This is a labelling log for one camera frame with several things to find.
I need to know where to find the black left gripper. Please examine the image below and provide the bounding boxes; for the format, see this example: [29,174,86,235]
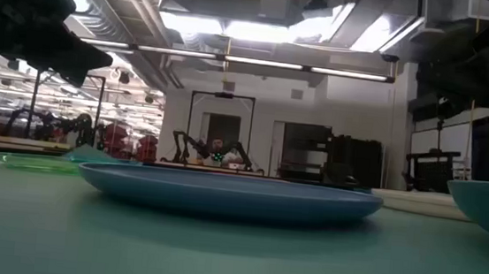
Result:
[0,0,118,92]

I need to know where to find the green translucent plastic plate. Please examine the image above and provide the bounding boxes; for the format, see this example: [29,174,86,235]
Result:
[0,150,85,178]

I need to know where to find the white plastic plate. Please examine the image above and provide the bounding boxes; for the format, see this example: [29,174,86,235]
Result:
[368,186,477,224]

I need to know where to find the red background equipment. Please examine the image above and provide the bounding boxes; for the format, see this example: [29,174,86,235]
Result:
[99,122,161,164]

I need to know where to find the light blue translucent plate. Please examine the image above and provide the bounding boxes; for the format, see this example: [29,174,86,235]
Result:
[63,141,143,169]

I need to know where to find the wooden background table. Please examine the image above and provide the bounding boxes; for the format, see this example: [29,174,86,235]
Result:
[0,134,73,155]

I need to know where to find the black equipment cart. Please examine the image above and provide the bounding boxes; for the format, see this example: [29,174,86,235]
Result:
[401,146,462,195]

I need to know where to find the black storage cases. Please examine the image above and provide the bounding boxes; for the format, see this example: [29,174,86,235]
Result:
[323,133,386,190]

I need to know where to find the person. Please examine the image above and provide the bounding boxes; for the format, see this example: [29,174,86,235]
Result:
[206,137,246,170]

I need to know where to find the long ceiling light bar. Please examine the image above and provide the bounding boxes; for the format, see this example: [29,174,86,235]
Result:
[78,36,396,84]

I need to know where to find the blue plastic plate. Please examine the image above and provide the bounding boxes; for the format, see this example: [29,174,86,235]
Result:
[74,159,386,232]

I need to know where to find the black station frame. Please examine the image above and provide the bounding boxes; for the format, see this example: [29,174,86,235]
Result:
[184,88,257,171]
[25,69,108,148]

